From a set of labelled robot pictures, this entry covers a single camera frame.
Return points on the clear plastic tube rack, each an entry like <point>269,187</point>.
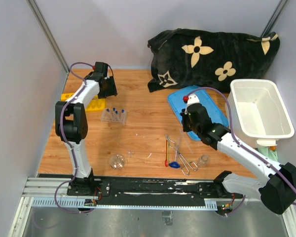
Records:
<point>105,118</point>

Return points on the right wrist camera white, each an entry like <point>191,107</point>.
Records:
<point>191,99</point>

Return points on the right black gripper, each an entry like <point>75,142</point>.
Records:
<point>184,115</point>

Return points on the white plastic bin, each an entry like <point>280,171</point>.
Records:
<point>257,113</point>

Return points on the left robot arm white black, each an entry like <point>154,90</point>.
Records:
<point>72,127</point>

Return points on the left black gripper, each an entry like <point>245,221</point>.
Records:
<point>112,90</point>

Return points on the glass flask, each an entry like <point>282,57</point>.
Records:
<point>117,161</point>

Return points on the clear plastic dropper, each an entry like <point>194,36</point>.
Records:
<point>182,138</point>

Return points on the red spatula spoon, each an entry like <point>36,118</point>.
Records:
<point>167,154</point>

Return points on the green cloth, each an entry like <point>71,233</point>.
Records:
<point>269,152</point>

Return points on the black floral blanket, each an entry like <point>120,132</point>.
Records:
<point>186,57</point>

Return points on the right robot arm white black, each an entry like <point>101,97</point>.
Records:
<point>274,184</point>

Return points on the small glass bottle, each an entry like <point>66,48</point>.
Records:
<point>203,161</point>

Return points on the metal crucible tongs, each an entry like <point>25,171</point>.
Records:
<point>186,166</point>

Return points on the yellow test tube rack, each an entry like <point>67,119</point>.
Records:
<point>95,104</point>

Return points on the blue plastic tray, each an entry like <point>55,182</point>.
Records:
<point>177,103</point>

